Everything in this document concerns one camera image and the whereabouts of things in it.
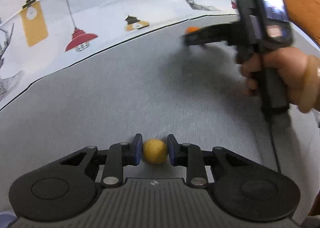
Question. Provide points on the grey printed sofa cover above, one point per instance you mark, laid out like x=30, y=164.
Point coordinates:
x=96, y=72

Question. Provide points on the orange cushion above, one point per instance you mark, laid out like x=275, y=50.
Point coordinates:
x=305, y=14

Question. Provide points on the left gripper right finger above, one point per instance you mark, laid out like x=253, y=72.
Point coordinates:
x=220, y=160

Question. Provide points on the small orange kumquat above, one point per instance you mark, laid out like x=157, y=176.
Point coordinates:
x=191, y=29

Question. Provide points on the person's right hand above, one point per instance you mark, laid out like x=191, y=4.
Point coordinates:
x=299, y=71

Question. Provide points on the yellow-green round fruit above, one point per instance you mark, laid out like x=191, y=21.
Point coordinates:
x=155, y=152

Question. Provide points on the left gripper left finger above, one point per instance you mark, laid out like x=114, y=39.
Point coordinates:
x=89, y=159

